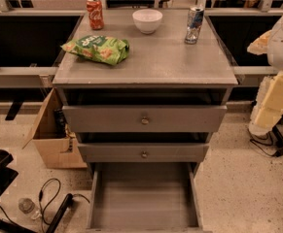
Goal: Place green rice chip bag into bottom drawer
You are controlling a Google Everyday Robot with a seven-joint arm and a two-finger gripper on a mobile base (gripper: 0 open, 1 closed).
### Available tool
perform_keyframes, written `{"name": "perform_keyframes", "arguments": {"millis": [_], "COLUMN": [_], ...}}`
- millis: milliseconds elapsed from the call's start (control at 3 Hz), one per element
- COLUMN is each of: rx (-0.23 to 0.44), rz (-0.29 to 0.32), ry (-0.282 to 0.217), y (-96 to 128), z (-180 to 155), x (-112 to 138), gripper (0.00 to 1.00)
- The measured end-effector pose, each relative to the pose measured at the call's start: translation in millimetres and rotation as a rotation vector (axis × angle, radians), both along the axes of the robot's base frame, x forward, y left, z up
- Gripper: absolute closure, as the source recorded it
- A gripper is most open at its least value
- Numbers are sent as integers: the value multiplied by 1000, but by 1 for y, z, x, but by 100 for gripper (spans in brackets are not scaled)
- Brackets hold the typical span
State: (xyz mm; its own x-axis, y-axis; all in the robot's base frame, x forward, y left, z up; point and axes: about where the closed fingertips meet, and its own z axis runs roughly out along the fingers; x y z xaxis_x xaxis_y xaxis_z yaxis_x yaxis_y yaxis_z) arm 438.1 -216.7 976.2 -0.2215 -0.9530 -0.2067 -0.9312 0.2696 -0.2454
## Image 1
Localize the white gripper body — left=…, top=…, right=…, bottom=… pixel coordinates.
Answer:
left=248, top=75, right=283, bottom=137

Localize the black cable on floor left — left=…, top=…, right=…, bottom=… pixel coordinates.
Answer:
left=37, top=177, right=90, bottom=233

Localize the grey drawer cabinet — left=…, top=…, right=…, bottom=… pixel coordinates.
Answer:
left=52, top=9, right=239, bottom=177

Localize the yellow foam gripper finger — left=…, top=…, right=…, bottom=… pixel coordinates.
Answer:
left=253, top=70, right=283, bottom=130
left=247, top=30, right=271, bottom=55

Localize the white ceramic bowl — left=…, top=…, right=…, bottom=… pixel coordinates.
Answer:
left=132, top=9, right=162, bottom=34

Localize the black cable on floor right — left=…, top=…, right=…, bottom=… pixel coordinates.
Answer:
left=247, top=126, right=283, bottom=158

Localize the grey top drawer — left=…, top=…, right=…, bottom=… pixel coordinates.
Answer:
left=63, top=105, right=227, bottom=133

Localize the brown cardboard box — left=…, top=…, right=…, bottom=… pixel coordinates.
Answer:
left=23, top=88, right=87, bottom=169

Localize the grey middle drawer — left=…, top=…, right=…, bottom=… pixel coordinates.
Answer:
left=78, top=143, right=209, bottom=162

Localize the black table leg right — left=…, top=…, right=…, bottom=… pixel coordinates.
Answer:
left=272, top=126, right=283, bottom=157

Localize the black chair base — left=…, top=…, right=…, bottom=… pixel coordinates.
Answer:
left=0, top=149, right=75, bottom=233

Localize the green rice chip bag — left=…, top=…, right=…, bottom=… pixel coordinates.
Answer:
left=61, top=35, right=129, bottom=66

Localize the red cola can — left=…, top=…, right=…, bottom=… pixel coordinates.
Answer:
left=87, top=0, right=104, bottom=30

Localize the black cable on floor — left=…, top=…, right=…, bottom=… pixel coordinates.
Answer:
left=247, top=126, right=283, bottom=158
left=37, top=177, right=90, bottom=233

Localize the blue silver energy drink can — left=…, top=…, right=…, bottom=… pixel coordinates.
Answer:
left=185, top=6, right=204, bottom=45

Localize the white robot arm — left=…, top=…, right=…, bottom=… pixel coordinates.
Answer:
left=247, top=16, right=283, bottom=136

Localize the clear plastic water bottle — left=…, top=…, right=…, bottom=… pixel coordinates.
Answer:
left=18, top=197, right=41, bottom=220

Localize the grey open bottom drawer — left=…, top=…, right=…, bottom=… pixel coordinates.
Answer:
left=86, top=162, right=203, bottom=233

